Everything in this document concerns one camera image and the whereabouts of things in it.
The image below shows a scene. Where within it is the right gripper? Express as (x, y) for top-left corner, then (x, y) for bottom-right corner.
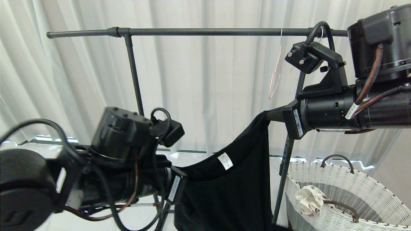
(282, 86), (359, 140)

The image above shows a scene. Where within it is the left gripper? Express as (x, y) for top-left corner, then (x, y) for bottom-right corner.
(125, 164), (188, 206)

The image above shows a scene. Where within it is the black garment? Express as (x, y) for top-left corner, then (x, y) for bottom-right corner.
(173, 111), (291, 231)

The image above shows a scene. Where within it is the pink clothes hanger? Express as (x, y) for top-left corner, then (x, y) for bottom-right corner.
(289, 27), (324, 81)
(269, 28), (284, 100)

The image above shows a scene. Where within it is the white laundry basket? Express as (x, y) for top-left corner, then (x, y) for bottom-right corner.
(284, 154), (411, 231)

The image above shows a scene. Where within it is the black clothes rack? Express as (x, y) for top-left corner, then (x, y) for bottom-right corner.
(47, 27), (349, 231)

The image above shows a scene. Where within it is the cream printed garment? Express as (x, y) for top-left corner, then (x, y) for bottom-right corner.
(295, 185), (326, 217)

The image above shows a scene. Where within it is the white curtain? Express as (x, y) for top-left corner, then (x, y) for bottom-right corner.
(0, 0), (411, 167)

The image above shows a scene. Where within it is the window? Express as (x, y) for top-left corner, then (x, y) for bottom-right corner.
(31, 135), (79, 145)

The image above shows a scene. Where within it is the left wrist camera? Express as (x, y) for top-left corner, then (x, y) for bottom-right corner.
(150, 119), (186, 149)

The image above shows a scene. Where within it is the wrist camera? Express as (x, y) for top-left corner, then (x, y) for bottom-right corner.
(284, 41), (349, 99)
(150, 119), (186, 149)

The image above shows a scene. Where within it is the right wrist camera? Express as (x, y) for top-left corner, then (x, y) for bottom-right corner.
(284, 41), (349, 99)

